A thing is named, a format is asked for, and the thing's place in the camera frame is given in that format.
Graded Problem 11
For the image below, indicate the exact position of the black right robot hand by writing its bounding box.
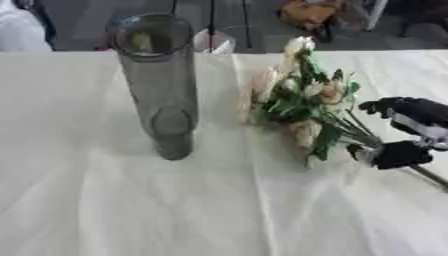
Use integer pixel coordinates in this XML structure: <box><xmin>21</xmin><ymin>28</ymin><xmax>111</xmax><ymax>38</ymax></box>
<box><xmin>344</xmin><ymin>96</ymin><xmax>448</xmax><ymax>171</ymax></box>

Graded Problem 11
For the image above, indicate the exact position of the white artificial flower bouquet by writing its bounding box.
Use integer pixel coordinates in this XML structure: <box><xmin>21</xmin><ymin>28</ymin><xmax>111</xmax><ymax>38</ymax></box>
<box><xmin>236</xmin><ymin>35</ymin><xmax>448</xmax><ymax>193</ymax></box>

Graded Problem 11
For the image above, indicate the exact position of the tall grey glass vase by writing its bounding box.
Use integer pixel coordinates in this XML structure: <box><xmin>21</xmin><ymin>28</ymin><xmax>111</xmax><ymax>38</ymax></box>
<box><xmin>105</xmin><ymin>13</ymin><xmax>202</xmax><ymax>161</ymax></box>

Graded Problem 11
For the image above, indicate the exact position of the brown bag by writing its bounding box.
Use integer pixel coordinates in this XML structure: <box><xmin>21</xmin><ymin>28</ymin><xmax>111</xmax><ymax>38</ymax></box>
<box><xmin>276</xmin><ymin>0</ymin><xmax>350</xmax><ymax>44</ymax></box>

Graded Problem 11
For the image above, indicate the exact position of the black tripod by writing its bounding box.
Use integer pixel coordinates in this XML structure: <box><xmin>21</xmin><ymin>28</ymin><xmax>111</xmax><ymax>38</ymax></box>
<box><xmin>168</xmin><ymin>0</ymin><xmax>254</xmax><ymax>54</ymax></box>

